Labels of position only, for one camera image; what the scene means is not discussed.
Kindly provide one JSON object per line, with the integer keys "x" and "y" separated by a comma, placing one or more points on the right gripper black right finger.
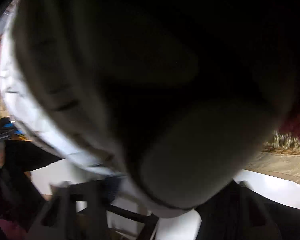
{"x": 235, "y": 213}

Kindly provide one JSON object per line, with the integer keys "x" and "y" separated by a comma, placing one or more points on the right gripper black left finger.
{"x": 98, "y": 194}

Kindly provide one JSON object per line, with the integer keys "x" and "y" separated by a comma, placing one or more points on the white patterned garment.
{"x": 165, "y": 92}

